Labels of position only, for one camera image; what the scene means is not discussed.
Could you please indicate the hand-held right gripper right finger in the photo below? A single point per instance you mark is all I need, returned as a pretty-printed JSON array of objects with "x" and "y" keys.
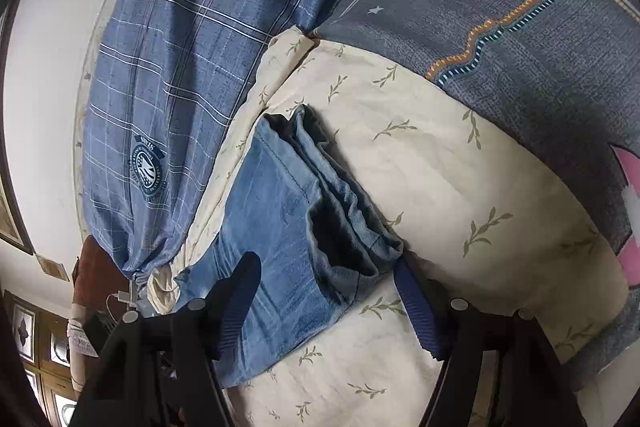
[{"x": 415, "y": 302}]

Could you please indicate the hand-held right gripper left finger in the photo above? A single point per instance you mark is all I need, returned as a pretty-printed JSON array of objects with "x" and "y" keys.
[{"x": 240, "y": 302}]

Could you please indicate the blue denim pants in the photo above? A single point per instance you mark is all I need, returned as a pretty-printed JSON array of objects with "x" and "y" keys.
[{"x": 280, "y": 217}]

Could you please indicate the cream leaf print blanket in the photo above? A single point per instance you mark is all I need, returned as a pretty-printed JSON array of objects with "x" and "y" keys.
[{"x": 450, "y": 187}]

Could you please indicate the brown armchair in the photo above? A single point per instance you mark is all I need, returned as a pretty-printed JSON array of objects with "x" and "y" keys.
[{"x": 95, "y": 267}]

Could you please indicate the lilac cloth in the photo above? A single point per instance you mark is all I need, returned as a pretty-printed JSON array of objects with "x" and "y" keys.
[{"x": 77, "y": 334}]

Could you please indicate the wooden glass panel door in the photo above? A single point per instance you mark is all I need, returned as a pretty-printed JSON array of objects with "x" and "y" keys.
[{"x": 30, "y": 347}]

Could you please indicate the blue plaid sofa cover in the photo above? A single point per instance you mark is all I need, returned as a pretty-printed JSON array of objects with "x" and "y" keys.
[{"x": 190, "y": 57}]

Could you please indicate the small wall picture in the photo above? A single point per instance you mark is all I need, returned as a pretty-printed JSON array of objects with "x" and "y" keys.
[{"x": 52, "y": 268}]

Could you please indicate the large framed wall painting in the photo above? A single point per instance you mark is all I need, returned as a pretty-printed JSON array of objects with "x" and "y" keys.
[{"x": 12, "y": 222}]

